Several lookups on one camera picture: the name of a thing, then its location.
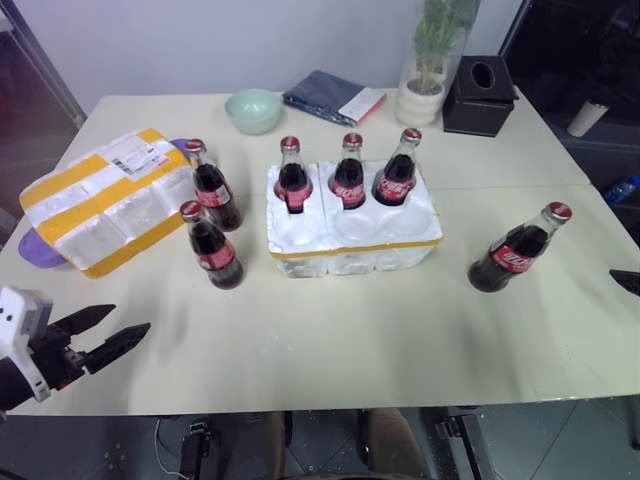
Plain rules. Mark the white foam bottle tray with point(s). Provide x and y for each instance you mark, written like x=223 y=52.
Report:
x=350 y=235

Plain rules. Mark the white cup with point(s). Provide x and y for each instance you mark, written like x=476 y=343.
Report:
x=586 y=118

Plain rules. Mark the glass cola bottle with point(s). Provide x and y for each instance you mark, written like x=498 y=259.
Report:
x=215 y=190
x=395 y=175
x=294 y=180
x=517 y=252
x=212 y=247
x=349 y=177

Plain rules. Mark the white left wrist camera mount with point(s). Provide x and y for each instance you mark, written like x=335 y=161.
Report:
x=19 y=330

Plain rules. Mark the blue plastic water bottle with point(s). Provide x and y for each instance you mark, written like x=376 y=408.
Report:
x=621 y=190

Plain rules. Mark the purple plate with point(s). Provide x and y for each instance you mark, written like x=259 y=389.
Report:
x=37 y=252

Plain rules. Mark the mint green bowl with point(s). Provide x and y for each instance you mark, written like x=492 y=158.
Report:
x=253 y=111

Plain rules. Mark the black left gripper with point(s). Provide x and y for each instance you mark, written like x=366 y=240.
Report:
x=50 y=356

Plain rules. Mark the white plant pot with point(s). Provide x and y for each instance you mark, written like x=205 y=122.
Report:
x=419 y=102

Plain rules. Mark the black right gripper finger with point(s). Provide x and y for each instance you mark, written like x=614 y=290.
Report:
x=627 y=280

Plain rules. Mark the black tissue box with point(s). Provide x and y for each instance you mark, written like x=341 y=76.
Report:
x=479 y=97

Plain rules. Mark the brown rounded shape under table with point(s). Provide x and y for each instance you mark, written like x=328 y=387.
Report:
x=392 y=440

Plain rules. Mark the foam lid with yellow tape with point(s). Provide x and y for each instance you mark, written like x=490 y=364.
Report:
x=107 y=200

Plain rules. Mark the green potted plant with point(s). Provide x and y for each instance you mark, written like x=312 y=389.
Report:
x=440 y=35

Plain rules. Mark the black table frame bracket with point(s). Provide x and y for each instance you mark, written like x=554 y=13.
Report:
x=196 y=450
x=452 y=432

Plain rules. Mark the dark blue notebook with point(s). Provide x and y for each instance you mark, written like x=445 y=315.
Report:
x=320 y=95

